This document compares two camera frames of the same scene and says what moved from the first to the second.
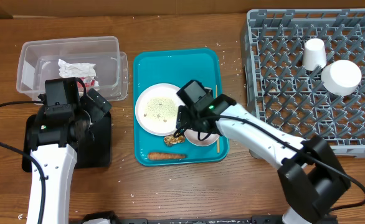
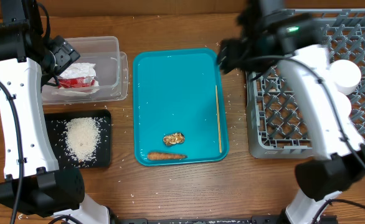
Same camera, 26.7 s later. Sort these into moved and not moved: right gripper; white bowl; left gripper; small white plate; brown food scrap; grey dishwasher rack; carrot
Moved: left gripper; small white plate; right gripper
Not moved: carrot; white bowl; grey dishwasher rack; brown food scrap
